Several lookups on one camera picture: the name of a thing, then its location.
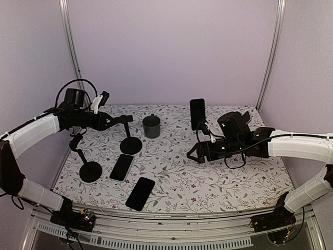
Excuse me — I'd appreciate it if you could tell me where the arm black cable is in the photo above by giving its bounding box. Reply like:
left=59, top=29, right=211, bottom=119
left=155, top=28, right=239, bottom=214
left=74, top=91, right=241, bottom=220
left=223, top=132, right=333, bottom=170
left=56, top=79, right=98, bottom=107

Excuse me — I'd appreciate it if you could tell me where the aluminium frame post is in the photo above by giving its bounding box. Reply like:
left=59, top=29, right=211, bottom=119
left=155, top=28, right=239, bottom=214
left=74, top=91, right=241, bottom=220
left=58, top=0, right=92, bottom=111
left=255, top=0, right=286, bottom=112

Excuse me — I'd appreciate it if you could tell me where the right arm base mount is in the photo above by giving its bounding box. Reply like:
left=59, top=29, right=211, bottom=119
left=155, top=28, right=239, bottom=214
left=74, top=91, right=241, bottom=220
left=249, top=192, right=296, bottom=232

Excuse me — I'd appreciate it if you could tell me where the black phone front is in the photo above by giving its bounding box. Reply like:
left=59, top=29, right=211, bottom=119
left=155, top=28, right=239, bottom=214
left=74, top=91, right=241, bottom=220
left=125, top=177, right=155, bottom=211

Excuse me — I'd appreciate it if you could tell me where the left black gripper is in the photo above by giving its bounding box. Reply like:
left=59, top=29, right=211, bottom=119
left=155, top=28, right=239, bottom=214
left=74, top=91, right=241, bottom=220
left=73, top=109, right=118, bottom=130

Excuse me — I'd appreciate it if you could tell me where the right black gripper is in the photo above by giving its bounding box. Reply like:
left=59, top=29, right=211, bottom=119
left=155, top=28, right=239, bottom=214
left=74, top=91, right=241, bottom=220
left=186, top=137, right=243, bottom=164

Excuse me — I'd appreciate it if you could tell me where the right aluminium frame post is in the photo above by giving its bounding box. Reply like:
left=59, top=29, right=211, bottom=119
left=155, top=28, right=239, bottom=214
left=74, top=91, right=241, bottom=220
left=255, top=0, right=286, bottom=112

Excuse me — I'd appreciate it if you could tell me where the black round-base stand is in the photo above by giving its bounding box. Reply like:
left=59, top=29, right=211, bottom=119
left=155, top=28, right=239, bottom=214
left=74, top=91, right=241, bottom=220
left=120, top=123, right=143, bottom=155
left=69, top=133, right=103, bottom=183

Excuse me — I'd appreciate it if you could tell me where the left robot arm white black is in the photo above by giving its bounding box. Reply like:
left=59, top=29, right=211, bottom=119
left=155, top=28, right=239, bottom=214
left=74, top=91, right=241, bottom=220
left=1, top=88, right=133, bottom=226

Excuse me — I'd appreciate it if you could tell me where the dark grey mug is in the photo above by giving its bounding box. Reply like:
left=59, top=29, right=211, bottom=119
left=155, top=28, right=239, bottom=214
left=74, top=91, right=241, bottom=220
left=143, top=114, right=161, bottom=139

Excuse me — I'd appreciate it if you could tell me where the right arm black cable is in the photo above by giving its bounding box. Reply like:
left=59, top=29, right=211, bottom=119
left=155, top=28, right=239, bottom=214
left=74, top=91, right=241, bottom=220
left=223, top=132, right=333, bottom=170

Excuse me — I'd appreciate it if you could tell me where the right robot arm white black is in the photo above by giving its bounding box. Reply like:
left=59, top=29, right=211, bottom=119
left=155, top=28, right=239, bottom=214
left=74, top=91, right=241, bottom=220
left=187, top=111, right=332, bottom=227

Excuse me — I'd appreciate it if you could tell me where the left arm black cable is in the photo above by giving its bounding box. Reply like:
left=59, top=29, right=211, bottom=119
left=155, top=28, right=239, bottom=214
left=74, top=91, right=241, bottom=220
left=56, top=79, right=98, bottom=107

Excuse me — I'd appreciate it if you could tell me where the front aluminium rail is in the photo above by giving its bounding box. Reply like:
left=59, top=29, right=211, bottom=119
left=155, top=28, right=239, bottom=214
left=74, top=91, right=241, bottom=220
left=23, top=205, right=327, bottom=249

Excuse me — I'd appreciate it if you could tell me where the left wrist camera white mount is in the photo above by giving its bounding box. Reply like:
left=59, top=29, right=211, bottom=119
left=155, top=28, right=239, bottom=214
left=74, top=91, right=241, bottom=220
left=89, top=91, right=110, bottom=114

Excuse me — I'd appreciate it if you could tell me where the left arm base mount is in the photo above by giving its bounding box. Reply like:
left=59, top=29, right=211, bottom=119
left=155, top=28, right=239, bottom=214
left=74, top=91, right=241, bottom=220
left=50, top=197, right=96, bottom=232

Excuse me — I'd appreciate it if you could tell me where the phone with white case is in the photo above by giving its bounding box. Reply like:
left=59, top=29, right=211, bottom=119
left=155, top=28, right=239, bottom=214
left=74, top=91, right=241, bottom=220
left=109, top=154, right=134, bottom=182

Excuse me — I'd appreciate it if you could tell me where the white folding phone stand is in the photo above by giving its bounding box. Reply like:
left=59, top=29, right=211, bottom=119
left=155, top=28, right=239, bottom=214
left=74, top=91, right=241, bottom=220
left=195, top=120, right=212, bottom=135

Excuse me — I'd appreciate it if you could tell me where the phone with blue case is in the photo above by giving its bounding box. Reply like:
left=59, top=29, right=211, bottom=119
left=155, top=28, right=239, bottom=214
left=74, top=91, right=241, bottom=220
left=189, top=98, right=206, bottom=131

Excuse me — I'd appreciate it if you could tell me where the left aluminium frame post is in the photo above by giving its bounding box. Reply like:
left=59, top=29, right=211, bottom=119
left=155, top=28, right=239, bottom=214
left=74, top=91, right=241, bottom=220
left=58, top=0, right=92, bottom=111

